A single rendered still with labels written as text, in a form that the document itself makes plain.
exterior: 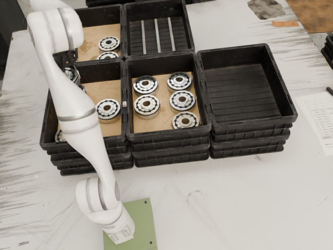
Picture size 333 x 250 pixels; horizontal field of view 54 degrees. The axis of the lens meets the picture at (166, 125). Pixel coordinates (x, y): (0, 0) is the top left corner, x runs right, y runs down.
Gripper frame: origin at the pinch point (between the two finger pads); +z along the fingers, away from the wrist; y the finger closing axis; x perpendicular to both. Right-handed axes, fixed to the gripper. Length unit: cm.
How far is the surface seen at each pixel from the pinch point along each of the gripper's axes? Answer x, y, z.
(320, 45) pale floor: -70, 192, 94
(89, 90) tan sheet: 5.3, 10.8, 19.4
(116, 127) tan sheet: -16.0, -0.6, 21.3
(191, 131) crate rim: -46.5, 4.0, 13.2
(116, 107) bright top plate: -12.4, 6.1, 17.8
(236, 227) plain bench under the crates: -70, -10, 38
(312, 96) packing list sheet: -79, 60, 34
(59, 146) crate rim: -8.6, -21.4, 13.1
